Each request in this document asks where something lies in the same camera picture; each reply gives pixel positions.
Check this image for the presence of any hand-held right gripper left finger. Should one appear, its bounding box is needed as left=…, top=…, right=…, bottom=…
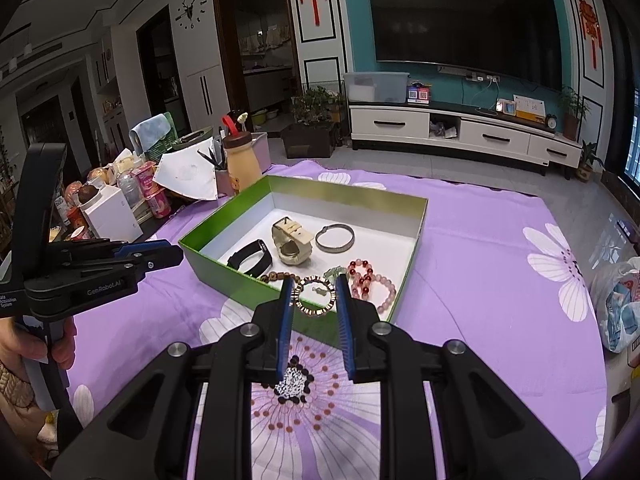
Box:
left=50, top=276, right=296, bottom=480

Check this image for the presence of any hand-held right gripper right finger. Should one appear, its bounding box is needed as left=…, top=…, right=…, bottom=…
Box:
left=334, top=274, right=596, bottom=480

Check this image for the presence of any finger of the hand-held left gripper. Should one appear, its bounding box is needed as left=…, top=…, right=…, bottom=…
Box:
left=131, top=246, right=185, bottom=274
left=107, top=239, right=173, bottom=257

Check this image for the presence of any gold link bracelet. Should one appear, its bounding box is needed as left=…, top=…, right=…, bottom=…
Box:
left=291, top=276, right=337, bottom=317

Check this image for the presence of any brown wooden bead bracelet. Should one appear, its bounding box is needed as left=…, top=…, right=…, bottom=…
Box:
left=260, top=271, right=303, bottom=286

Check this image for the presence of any pink bead bracelet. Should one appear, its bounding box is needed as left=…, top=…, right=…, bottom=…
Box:
left=324, top=259, right=397, bottom=313

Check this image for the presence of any dark strap wristwatch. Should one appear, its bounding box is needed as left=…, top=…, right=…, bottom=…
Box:
left=226, top=239, right=274, bottom=276

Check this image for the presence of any green cardboard box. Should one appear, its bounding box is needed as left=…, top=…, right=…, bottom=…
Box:
left=178, top=175, right=430, bottom=346

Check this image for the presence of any person's left hand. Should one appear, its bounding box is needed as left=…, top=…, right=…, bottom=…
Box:
left=0, top=317, right=78, bottom=373

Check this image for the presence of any white drawer organizer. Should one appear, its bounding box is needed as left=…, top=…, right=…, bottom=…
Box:
left=80, top=191, right=145, bottom=243

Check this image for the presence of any pink yogurt cup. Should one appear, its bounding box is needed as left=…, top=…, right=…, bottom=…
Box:
left=145, top=187, right=173, bottom=218
left=131, top=161, right=161, bottom=196

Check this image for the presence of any clear water bottle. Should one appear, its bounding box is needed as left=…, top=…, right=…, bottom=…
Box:
left=117, top=170, right=143, bottom=208

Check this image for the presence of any grey metal bangle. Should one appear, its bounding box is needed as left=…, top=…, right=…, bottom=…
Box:
left=315, top=223, right=356, bottom=253

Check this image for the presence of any white paper sheet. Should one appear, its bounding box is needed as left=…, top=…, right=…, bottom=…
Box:
left=152, top=147, right=219, bottom=202

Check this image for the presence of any beige wristwatch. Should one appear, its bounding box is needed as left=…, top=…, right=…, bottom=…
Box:
left=271, top=216, right=316, bottom=266

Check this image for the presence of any pen holder with pens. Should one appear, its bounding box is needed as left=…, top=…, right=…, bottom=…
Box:
left=197, top=127, right=236, bottom=197

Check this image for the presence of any light blue towel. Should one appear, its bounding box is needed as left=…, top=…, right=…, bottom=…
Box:
left=129, top=112, right=176, bottom=162

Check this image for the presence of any yellow bear bottle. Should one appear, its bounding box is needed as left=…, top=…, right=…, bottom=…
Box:
left=221, top=114, right=264, bottom=196

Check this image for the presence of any purple floral tablecloth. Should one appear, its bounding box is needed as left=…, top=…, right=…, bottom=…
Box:
left=50, top=159, right=608, bottom=480

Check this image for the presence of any black planter with plants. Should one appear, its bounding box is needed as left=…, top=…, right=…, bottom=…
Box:
left=281, top=86, right=346, bottom=160

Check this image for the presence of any white television cabinet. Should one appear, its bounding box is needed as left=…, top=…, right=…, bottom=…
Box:
left=348, top=100, right=583, bottom=168

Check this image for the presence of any clear plastic storage bin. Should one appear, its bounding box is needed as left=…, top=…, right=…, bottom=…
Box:
left=343, top=71, right=410, bottom=104

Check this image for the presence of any white plastic bag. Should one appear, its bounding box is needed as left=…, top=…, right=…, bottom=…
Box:
left=592, top=257, right=640, bottom=353

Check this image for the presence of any white power strip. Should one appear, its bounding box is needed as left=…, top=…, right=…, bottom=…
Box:
left=437, top=65, right=501, bottom=83

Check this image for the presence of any desk calendar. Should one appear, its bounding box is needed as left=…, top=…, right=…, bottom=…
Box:
left=513, top=94, right=547, bottom=121

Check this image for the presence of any small potted plant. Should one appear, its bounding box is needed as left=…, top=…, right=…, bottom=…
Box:
left=575, top=141, right=603, bottom=182

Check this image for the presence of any tall potted plant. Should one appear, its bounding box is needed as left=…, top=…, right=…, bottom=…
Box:
left=559, top=85, right=591, bottom=141

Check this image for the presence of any black television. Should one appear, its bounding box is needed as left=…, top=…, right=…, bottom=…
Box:
left=364, top=0, right=563, bottom=92

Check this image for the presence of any window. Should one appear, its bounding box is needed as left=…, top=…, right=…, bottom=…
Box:
left=620, top=87, right=640, bottom=183

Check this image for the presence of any black white bead bracelet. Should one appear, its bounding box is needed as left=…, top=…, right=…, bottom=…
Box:
left=272, top=355, right=315, bottom=406

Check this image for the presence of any deer wall clock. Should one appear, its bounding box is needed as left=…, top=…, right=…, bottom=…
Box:
left=176, top=0, right=207, bottom=30

